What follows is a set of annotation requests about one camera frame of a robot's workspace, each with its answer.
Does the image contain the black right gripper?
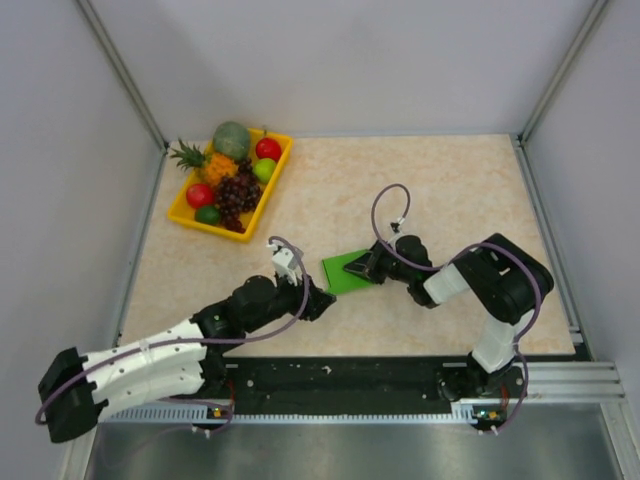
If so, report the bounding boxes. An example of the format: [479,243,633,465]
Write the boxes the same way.
[344,238,414,284]

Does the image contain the green paper box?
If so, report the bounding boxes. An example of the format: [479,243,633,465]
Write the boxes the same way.
[321,249,373,296]

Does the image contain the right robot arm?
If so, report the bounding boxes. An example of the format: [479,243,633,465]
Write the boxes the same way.
[342,233,554,401]

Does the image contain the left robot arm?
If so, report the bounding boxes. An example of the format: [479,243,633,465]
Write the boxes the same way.
[35,275,336,443]

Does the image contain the purple grape bunch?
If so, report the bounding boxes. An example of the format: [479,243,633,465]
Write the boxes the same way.
[216,158,262,233]

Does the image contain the green apple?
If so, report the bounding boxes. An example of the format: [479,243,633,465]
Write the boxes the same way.
[253,158,277,184]

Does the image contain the yellow plastic tray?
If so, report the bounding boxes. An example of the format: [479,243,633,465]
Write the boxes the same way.
[167,121,294,242]

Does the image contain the green lime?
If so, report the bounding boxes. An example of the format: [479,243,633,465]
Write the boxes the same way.
[194,205,221,226]

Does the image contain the red apple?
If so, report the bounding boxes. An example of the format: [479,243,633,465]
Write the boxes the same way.
[255,137,282,162]

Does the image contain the red pomegranate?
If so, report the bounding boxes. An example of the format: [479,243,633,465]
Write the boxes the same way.
[185,183,215,210]

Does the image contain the pineapple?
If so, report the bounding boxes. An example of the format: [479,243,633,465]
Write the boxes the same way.
[170,139,238,187]

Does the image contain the green melon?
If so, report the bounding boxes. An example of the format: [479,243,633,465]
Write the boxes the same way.
[213,121,251,162]

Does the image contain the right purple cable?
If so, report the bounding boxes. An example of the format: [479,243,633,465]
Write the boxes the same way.
[370,183,544,435]

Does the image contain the purple cable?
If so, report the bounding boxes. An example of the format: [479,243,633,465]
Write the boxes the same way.
[34,236,310,439]
[370,183,544,435]

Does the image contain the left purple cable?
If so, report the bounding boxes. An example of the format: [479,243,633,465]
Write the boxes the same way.
[34,236,310,439]

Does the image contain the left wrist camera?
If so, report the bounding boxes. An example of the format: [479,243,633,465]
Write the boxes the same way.
[267,236,303,286]

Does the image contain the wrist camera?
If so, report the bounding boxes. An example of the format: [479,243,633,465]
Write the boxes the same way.
[390,216,406,235]
[267,236,303,286]

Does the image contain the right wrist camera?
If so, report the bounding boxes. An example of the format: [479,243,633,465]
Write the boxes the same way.
[390,216,406,235]

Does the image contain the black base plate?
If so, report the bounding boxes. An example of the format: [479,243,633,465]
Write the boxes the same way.
[199,355,526,415]

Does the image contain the white slotted cable duct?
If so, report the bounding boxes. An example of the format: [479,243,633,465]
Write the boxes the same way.
[101,402,504,426]

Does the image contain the aluminium frame rail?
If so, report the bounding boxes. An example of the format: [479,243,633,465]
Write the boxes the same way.
[79,362,626,405]

